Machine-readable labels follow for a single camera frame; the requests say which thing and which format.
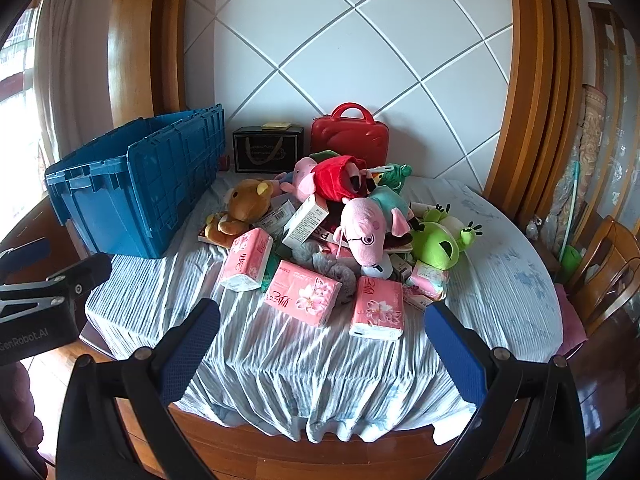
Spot red hard carry case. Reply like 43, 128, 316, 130
310, 103, 392, 161

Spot wooden chair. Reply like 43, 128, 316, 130
565, 215, 640, 341

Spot white black panda plush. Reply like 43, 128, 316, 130
360, 257, 396, 281

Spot glass door wooden cabinet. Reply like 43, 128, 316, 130
585, 0, 640, 241

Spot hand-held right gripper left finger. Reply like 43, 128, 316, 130
56, 298, 222, 480

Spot pastel sanitary pad pack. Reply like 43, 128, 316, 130
405, 260, 449, 303

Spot teal plastic tube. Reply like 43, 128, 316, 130
560, 160, 582, 271

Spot black gift box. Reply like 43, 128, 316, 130
232, 126, 306, 173

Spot green cloth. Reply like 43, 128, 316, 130
585, 420, 640, 480

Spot blue plastic crate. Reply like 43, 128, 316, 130
45, 104, 227, 260

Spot pink pig plush blue shirt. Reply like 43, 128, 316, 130
272, 156, 331, 203

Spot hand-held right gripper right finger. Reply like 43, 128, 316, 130
424, 301, 587, 480

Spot green plastic basin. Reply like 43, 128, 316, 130
560, 247, 583, 281

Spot pink cloth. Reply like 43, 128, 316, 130
555, 285, 588, 356

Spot brown bear plush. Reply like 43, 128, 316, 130
206, 178, 273, 248

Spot round wooden table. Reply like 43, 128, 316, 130
82, 322, 481, 461

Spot person's left hand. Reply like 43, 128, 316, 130
0, 360, 47, 466

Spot wooden wall frame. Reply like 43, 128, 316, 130
482, 0, 586, 221
107, 0, 206, 121

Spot rolled patterned carpet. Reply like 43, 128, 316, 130
545, 85, 608, 261

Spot beige curtain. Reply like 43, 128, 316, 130
32, 0, 161, 166

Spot pink tissue pack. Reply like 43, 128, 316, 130
263, 260, 343, 327
348, 276, 404, 342
219, 228, 274, 293

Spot large pink pig plush glasses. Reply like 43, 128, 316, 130
335, 186, 421, 267

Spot lime green frog plush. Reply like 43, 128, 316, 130
411, 203, 484, 269

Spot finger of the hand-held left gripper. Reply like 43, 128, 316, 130
0, 253, 113, 323
0, 237, 52, 275

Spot dark green frog plush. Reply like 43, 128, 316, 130
367, 162, 412, 193

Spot white red cardboard box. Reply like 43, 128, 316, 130
252, 200, 298, 238

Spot window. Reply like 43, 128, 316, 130
0, 7, 43, 201

